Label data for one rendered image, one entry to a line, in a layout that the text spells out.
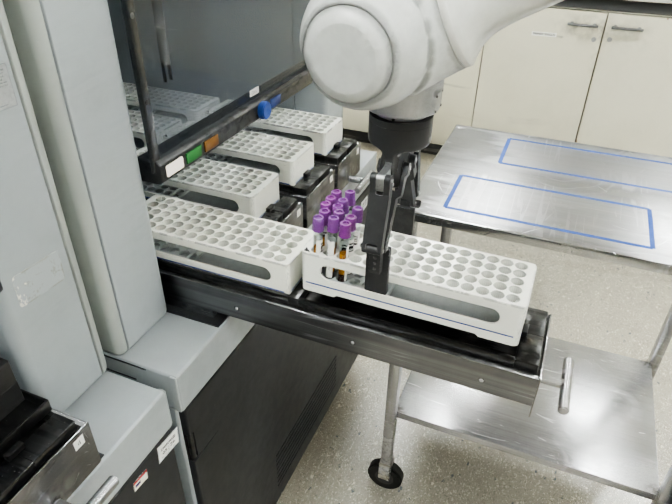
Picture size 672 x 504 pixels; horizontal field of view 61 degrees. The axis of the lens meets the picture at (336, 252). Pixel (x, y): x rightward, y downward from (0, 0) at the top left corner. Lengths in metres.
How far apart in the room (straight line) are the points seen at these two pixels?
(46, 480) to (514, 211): 0.81
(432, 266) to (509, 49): 2.32
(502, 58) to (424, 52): 2.59
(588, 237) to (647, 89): 2.05
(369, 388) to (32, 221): 1.30
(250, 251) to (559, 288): 1.69
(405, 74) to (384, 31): 0.03
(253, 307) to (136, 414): 0.21
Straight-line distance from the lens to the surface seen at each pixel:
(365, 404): 1.77
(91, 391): 0.86
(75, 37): 0.71
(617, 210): 1.15
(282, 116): 1.32
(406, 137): 0.66
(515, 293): 0.76
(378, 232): 0.67
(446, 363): 0.78
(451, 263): 0.77
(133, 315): 0.87
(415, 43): 0.43
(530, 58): 3.01
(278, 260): 0.82
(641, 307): 2.39
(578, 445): 1.43
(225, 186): 1.01
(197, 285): 0.89
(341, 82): 0.44
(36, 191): 0.70
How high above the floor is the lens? 1.32
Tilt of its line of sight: 34 degrees down
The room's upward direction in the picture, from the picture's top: 1 degrees clockwise
